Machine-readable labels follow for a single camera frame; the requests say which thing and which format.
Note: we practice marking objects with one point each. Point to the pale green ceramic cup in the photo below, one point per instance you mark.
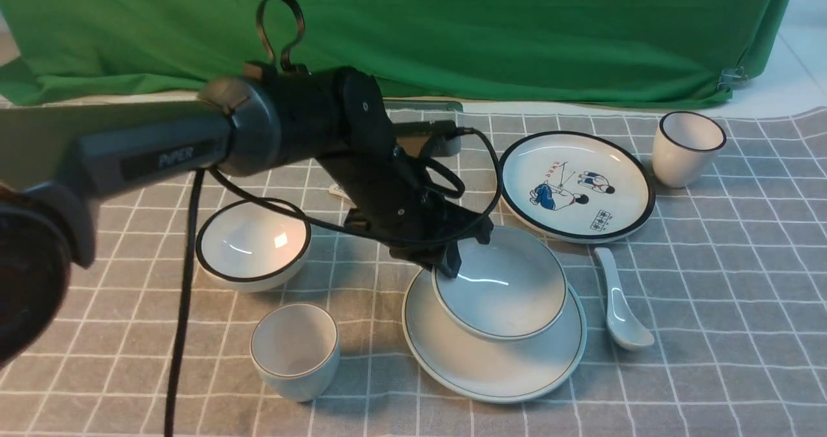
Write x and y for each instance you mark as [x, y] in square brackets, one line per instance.
[296, 351]

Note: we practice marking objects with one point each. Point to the plain white ceramic spoon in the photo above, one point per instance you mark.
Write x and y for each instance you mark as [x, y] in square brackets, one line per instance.
[624, 327]

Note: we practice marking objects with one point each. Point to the white spoon with print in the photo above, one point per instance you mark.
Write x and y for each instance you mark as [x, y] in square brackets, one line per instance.
[338, 191]

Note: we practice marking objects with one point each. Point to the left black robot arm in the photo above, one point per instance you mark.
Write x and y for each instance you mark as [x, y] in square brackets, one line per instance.
[59, 164]

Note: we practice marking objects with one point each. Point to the grey checked tablecloth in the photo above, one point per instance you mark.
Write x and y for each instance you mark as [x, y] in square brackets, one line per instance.
[728, 274]

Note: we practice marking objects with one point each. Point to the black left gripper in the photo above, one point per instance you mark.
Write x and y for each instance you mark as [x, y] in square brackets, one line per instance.
[396, 203]

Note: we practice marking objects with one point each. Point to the pale green ceramic bowl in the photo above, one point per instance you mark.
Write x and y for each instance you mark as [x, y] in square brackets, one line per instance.
[510, 289]

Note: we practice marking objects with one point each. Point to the pale green large plate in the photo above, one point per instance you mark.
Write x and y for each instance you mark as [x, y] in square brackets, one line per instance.
[485, 370]

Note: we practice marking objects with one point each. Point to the metal clip on backdrop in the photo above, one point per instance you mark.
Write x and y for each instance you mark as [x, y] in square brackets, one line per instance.
[732, 79]

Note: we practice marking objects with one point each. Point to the black rimmed illustrated plate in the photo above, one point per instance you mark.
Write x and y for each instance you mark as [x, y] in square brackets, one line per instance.
[576, 187]

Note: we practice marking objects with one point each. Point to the black rimmed white cup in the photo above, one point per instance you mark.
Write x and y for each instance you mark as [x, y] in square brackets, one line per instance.
[685, 144]

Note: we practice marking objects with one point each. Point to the black rimmed white bowl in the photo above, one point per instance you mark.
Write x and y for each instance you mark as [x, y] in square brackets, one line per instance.
[248, 248]

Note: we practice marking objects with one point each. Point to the green backdrop cloth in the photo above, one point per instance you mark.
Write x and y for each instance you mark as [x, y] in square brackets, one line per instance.
[629, 53]

